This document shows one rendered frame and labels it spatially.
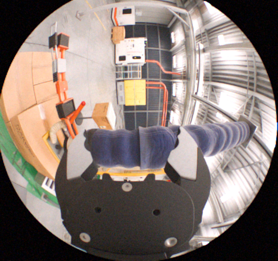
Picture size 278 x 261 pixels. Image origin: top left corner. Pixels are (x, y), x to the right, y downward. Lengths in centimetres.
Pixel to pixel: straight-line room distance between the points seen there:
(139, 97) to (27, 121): 758
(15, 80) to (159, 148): 127
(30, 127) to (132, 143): 64
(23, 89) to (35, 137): 57
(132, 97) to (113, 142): 740
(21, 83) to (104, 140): 102
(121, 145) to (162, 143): 17
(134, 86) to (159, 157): 738
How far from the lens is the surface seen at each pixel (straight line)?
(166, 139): 40
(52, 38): 52
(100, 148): 41
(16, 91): 110
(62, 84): 47
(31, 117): 70
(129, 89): 769
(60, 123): 52
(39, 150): 73
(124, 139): 39
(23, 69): 118
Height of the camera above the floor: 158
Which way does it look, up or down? 1 degrees up
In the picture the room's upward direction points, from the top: 88 degrees clockwise
